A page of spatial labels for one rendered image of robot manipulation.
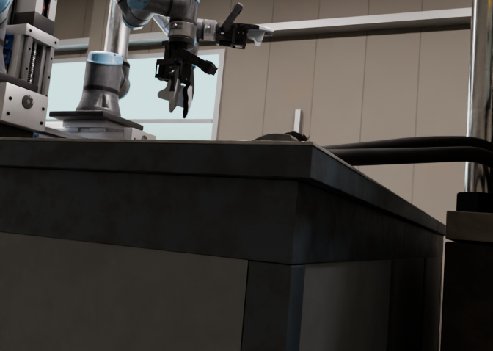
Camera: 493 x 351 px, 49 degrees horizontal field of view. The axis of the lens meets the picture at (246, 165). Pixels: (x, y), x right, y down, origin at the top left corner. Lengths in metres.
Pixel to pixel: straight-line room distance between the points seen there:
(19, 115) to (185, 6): 0.52
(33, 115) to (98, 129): 0.43
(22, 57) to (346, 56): 3.06
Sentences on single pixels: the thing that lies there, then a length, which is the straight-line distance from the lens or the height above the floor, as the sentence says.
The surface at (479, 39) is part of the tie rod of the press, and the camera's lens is 1.36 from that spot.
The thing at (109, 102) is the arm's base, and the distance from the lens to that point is 1.87.
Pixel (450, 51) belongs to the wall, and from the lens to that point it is 4.29.
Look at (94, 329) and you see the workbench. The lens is 0.72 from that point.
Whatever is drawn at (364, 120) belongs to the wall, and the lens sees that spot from 4.22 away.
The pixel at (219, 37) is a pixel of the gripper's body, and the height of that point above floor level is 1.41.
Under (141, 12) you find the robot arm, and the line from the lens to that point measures 1.57.
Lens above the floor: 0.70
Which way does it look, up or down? 7 degrees up
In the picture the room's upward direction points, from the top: 5 degrees clockwise
